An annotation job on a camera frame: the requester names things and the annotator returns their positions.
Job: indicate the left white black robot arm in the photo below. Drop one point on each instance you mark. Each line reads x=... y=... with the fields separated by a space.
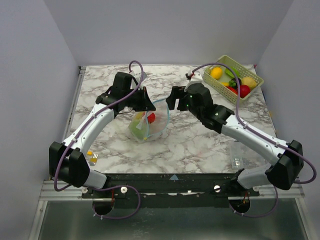
x=67 y=161

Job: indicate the clear zip top bag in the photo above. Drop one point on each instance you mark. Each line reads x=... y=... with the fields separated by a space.
x=161 y=122

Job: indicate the clear plastic box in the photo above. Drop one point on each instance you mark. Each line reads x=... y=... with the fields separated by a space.
x=242 y=157

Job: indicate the green plastic basket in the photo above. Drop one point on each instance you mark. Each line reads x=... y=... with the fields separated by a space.
x=221 y=78

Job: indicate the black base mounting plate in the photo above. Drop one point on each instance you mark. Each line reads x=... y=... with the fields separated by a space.
x=169 y=190

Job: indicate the red chili pepper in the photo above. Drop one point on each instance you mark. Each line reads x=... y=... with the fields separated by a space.
x=233 y=90

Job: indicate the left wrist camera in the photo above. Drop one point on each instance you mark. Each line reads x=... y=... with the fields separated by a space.
x=136 y=78

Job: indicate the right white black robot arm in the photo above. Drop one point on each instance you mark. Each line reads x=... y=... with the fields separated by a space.
x=284 y=160

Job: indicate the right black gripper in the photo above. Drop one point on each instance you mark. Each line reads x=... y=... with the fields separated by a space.
x=180 y=98

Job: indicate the yellow lemon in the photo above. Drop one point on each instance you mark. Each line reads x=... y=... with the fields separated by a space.
x=216 y=73

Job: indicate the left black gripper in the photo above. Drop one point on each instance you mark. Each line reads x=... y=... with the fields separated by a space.
x=146 y=104

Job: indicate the red pomegranate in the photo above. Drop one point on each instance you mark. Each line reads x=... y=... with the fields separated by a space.
x=244 y=90

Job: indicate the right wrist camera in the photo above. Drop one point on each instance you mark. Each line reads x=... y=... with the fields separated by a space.
x=194 y=77

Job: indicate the green white cabbage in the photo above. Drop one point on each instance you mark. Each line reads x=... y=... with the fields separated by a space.
x=138 y=128

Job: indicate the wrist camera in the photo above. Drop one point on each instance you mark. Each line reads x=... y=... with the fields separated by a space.
x=136 y=78
x=194 y=77

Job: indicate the yellow red mango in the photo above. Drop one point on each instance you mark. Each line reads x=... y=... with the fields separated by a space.
x=140 y=115

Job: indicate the beige pear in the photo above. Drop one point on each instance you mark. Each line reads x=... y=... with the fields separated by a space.
x=249 y=81

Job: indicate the red apple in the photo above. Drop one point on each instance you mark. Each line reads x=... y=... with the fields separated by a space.
x=151 y=117

